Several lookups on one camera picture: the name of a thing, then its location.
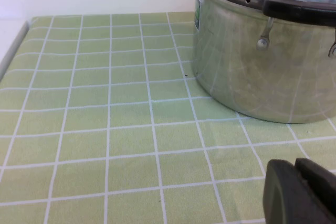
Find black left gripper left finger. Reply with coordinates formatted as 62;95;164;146
263;159;336;224

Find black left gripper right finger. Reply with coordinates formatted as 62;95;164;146
295;157;336;216

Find green checked tablecloth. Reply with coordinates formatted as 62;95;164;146
0;11;336;224

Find stainless steel pot black handles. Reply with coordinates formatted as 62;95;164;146
193;0;336;124

